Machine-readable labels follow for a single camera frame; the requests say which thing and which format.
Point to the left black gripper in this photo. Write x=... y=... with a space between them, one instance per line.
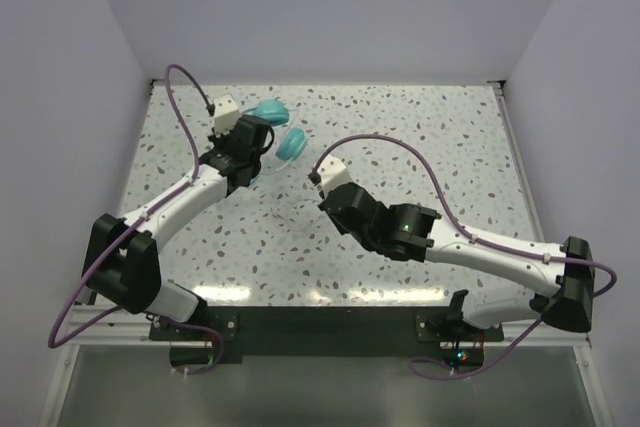
x=219 y=141

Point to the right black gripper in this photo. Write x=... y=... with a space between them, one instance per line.
x=336 y=222

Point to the teal cat-ear headphones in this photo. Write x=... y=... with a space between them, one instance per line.
x=290 y=140

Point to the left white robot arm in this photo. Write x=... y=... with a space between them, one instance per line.
x=122 y=261

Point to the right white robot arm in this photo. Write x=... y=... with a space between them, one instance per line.
x=556 y=283

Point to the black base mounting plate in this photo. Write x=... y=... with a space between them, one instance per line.
x=227 y=335

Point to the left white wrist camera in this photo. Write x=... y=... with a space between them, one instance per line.
x=225 y=116

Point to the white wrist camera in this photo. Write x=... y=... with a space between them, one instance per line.
x=333 y=173
x=225 y=116

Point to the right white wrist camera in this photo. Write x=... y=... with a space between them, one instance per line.
x=333 y=173

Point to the aluminium right frame rail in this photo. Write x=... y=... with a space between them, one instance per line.
x=512 y=210

